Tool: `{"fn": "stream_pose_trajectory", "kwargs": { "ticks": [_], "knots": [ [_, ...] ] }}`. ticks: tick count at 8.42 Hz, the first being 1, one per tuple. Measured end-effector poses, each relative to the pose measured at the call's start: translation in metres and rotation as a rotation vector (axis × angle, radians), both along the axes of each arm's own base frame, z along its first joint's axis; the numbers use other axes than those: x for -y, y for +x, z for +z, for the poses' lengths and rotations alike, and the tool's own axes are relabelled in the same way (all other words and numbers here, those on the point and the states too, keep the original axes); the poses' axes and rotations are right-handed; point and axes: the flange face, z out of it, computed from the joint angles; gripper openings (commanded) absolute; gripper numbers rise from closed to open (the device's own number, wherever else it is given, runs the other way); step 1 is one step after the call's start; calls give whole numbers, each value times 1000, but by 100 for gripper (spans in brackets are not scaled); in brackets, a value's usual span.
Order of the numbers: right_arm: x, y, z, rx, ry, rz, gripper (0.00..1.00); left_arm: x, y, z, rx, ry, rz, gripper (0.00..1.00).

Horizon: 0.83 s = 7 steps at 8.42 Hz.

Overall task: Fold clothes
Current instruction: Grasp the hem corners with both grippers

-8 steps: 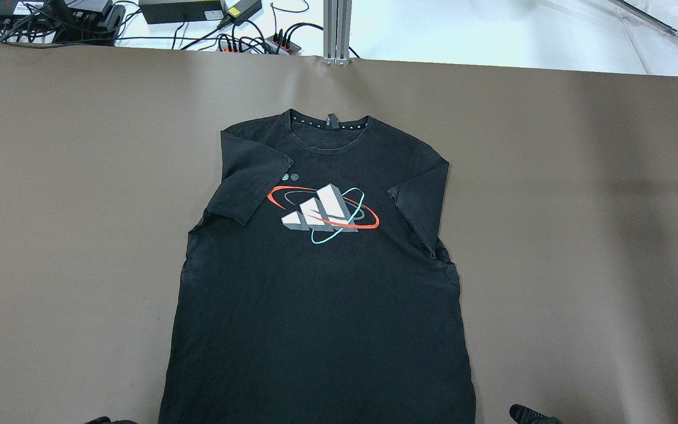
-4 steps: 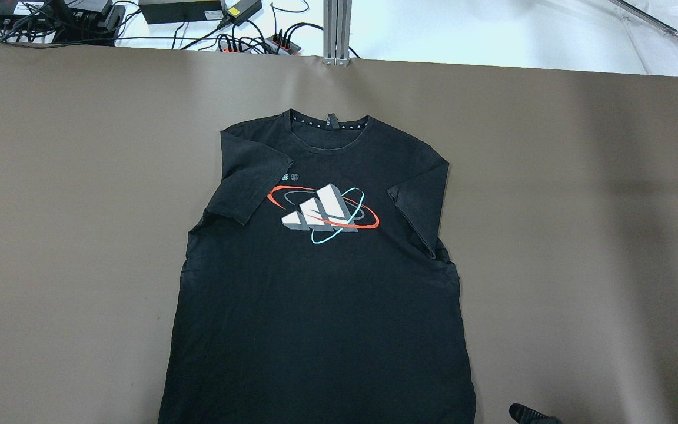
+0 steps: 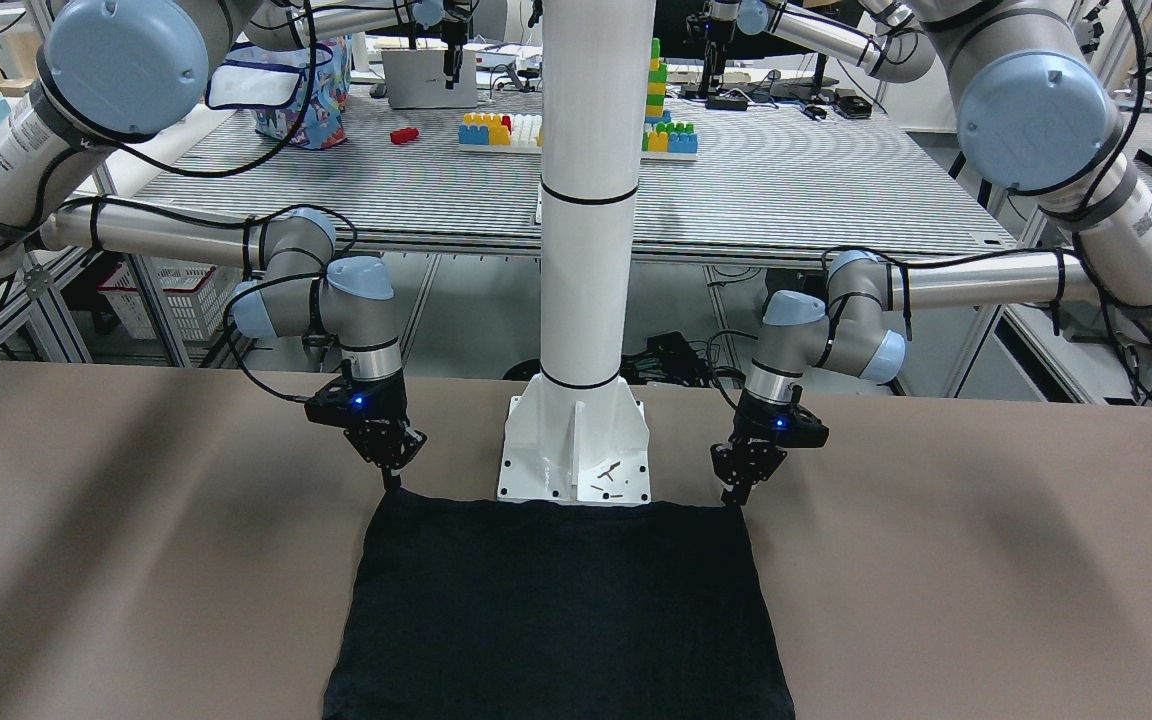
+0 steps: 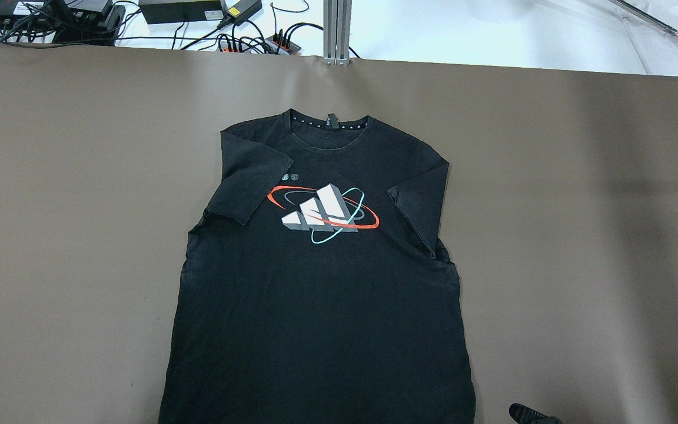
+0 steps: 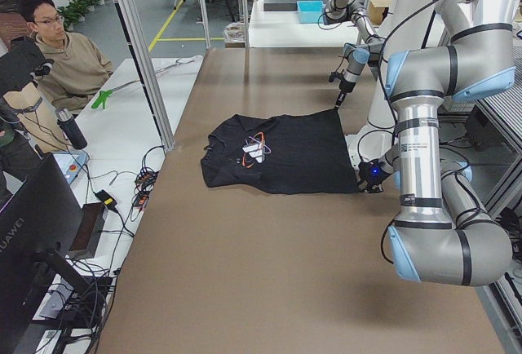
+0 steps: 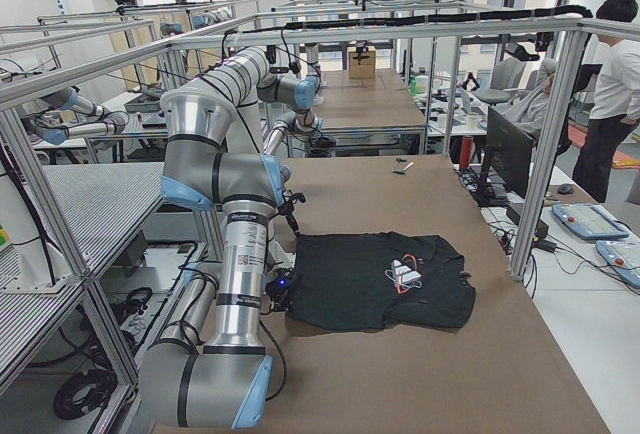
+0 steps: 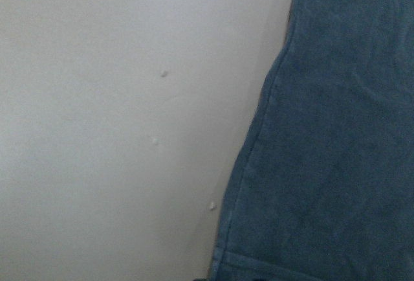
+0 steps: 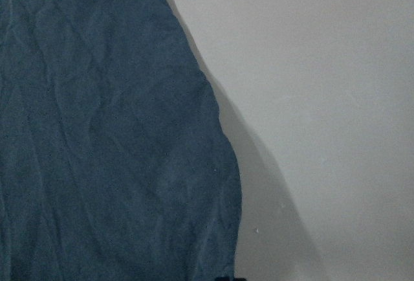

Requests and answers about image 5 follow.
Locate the black computer monitor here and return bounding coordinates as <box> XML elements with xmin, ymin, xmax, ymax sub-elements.
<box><xmin>1</xmin><ymin>153</ymin><xmax>91</xmax><ymax>353</ymax></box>

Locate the blue plastic bin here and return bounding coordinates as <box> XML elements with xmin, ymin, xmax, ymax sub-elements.
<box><xmin>297</xmin><ymin>0</ymin><xmax>325</xmax><ymax>24</ymax></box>

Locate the green grabber tool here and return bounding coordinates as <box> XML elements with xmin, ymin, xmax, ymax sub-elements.
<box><xmin>91</xmin><ymin>79</ymin><xmax>140</xmax><ymax>109</ymax></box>

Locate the man in beige hoodie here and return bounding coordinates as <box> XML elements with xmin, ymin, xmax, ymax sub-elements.
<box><xmin>20</xmin><ymin>0</ymin><xmax>113</xmax><ymax>115</ymax></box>

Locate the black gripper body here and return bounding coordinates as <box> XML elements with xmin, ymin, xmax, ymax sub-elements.
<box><xmin>338</xmin><ymin>79</ymin><xmax>356</xmax><ymax>93</ymax></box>
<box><xmin>361</xmin><ymin>168</ymin><xmax>386</xmax><ymax>191</ymax></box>

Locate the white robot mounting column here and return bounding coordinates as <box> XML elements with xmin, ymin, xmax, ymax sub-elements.
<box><xmin>347</xmin><ymin>0</ymin><xmax>433</xmax><ymax>168</ymax></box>

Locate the black power adapter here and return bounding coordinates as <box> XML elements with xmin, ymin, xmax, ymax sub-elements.
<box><xmin>95</xmin><ymin>190</ymin><xmax>117</xmax><ymax>211</ymax></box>

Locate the aluminium cage frame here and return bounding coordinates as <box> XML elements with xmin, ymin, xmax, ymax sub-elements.
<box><xmin>113</xmin><ymin>0</ymin><xmax>250</xmax><ymax>153</ymax></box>

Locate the red black power strip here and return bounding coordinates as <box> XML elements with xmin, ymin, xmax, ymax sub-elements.
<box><xmin>132</xmin><ymin>167</ymin><xmax>159</xmax><ymax>211</ymax></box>

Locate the cardboard box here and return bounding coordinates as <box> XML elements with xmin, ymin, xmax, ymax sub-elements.
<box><xmin>367</xmin><ymin>0</ymin><xmax>392</xmax><ymax>26</ymax></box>

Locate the black printed t-shirt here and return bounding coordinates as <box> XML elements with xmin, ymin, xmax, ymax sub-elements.
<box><xmin>201</xmin><ymin>108</ymin><xmax>359</xmax><ymax>194</ymax></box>

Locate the black water bottle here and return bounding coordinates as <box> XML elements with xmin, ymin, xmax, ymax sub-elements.
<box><xmin>55</xmin><ymin>108</ymin><xmax>87</xmax><ymax>149</ymax></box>

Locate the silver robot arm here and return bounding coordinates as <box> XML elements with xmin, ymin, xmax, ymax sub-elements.
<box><xmin>383</xmin><ymin>0</ymin><xmax>518</xmax><ymax>286</ymax></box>
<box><xmin>324</xmin><ymin>0</ymin><xmax>384</xmax><ymax>108</ymax></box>

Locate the blue white teach pendant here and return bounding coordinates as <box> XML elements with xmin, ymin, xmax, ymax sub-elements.
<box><xmin>52</xmin><ymin>150</ymin><xmax>88</xmax><ymax>184</ymax></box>

